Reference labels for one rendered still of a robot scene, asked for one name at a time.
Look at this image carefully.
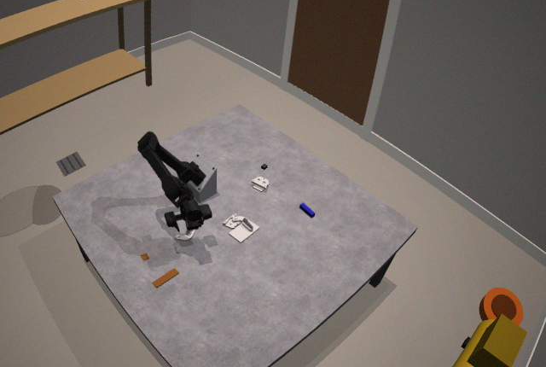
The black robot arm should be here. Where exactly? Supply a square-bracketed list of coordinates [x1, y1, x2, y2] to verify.
[137, 131, 206, 230]

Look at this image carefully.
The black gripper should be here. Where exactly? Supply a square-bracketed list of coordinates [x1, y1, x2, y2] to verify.
[164, 204, 212, 232]

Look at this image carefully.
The brown flat rectangular plate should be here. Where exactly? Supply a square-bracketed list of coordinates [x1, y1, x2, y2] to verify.
[152, 268, 179, 288]

